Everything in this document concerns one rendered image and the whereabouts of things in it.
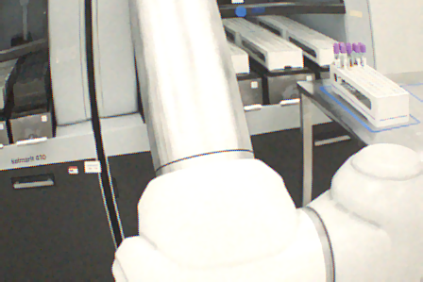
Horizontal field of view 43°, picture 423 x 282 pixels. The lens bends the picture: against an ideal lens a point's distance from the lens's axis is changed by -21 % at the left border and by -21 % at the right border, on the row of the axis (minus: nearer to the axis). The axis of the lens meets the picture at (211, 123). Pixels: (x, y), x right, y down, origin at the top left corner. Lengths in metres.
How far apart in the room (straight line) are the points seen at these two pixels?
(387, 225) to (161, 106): 0.27
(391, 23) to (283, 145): 1.63
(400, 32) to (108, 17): 1.97
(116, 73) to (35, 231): 0.53
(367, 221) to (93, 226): 1.17
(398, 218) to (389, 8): 2.59
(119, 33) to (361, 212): 1.12
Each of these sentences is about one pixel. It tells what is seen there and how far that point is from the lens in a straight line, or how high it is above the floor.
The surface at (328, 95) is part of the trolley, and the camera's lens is 1.42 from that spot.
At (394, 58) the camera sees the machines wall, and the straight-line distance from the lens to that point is 3.21.
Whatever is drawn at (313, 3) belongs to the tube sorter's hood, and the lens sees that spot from 1.71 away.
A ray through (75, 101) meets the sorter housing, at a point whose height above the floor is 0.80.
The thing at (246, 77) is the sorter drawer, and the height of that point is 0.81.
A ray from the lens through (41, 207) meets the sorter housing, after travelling 1.67.
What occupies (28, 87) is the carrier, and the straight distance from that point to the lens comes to 1.63.
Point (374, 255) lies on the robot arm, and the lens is 0.62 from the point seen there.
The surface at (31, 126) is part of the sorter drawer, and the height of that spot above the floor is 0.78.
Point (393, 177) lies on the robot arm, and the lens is 0.62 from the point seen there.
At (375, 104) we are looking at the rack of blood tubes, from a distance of 1.20.
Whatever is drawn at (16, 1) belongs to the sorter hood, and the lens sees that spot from 1.60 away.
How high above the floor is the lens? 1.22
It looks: 18 degrees down
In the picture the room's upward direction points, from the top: 5 degrees counter-clockwise
